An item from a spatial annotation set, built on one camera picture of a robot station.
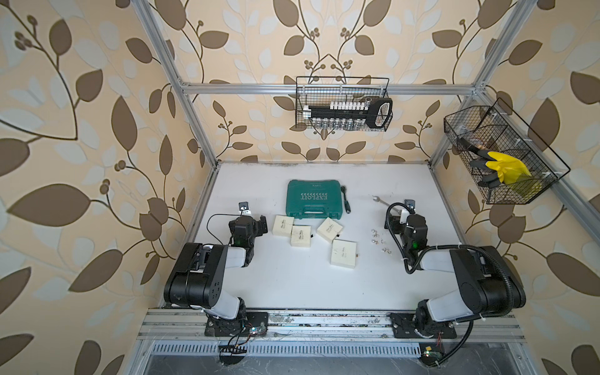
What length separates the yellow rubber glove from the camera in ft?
2.19

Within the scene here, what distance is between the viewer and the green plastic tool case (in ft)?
3.25

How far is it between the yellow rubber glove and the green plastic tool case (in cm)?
55
